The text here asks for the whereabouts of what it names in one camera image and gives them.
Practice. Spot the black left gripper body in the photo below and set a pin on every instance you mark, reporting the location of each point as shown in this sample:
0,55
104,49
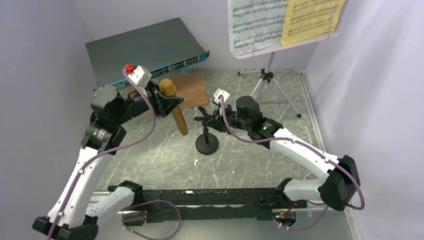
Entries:
140,102

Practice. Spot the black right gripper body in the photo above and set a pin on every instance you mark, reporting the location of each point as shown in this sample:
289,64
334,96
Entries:
232,118

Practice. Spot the black microphone stand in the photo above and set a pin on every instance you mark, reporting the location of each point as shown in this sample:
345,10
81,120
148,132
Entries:
206,143

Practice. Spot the lilac music stand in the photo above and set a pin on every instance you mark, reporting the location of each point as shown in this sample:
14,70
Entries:
267,77

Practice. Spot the white sheet music page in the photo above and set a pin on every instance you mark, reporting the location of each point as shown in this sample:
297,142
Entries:
255,24

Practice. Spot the yellow paper sheet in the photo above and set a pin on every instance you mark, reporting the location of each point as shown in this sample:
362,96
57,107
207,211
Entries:
305,19

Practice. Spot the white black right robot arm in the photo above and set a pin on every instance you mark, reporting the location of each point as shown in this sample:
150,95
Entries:
337,183

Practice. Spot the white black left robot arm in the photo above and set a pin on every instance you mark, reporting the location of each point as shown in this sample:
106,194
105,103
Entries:
72,217

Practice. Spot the wooden base board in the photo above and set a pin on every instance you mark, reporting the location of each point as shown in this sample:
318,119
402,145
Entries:
191,88

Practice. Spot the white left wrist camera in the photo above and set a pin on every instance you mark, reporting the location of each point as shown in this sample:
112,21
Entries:
137,76

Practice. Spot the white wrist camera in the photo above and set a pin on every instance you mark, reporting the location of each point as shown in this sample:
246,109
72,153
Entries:
137,76
218,94

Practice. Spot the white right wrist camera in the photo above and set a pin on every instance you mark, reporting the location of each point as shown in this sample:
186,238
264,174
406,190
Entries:
218,94

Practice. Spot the grey teal network switch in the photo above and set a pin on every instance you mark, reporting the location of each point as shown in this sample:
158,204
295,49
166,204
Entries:
162,48

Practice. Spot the black mounting rail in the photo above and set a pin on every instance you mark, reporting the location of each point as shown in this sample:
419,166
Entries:
213,204

